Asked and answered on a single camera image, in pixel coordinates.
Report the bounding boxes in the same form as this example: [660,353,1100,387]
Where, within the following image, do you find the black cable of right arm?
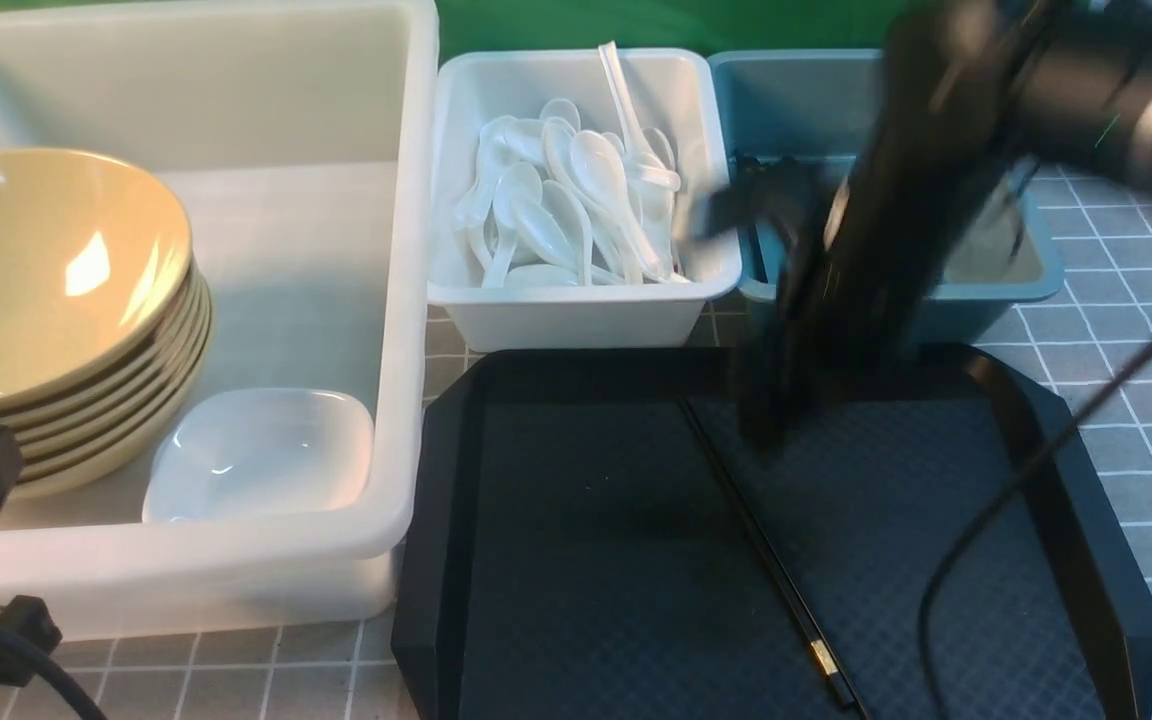
[916,270,1152,720]

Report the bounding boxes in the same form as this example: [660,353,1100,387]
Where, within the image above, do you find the upright white spoon in bin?
[596,41,682,194]

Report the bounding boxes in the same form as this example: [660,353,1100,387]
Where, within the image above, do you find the white dish in tub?
[141,388,374,524]

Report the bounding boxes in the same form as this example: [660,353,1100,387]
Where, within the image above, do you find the yellow-green noodle bowl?
[0,147,194,410]

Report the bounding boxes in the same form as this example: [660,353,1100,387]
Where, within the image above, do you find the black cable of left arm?
[0,605,107,720]

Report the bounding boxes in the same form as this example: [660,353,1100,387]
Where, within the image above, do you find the blue-grey chopstick bin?
[708,50,1064,347]

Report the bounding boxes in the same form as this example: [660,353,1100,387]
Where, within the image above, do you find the white spoon centre of bin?
[538,118,594,286]

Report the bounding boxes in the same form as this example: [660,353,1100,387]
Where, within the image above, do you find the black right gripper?
[684,1,1047,454]

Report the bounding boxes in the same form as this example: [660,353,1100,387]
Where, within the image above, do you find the white soup spoon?
[570,129,672,282]

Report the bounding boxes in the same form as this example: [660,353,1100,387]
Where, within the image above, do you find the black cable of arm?
[916,270,1152,720]
[0,605,107,720]

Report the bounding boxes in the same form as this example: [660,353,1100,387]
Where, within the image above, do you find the white spoon left of bin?
[482,161,541,288]

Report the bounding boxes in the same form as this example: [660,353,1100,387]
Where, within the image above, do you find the white spoon of bin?
[482,161,541,288]
[538,118,594,286]

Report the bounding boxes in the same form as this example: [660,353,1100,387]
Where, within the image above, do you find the black serving tray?
[392,344,1152,720]

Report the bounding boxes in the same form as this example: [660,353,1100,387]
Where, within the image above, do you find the green cloth backdrop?
[435,1,922,60]

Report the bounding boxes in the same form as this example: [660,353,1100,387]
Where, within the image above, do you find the white spoon bin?
[429,47,742,354]

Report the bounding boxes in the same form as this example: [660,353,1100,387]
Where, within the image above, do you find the top stacked yellow bowl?
[0,263,198,442]

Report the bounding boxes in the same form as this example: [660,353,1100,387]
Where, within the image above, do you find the large translucent white tub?
[0,1,439,641]

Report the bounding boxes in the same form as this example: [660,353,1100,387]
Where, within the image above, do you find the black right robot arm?
[691,1,1152,450]

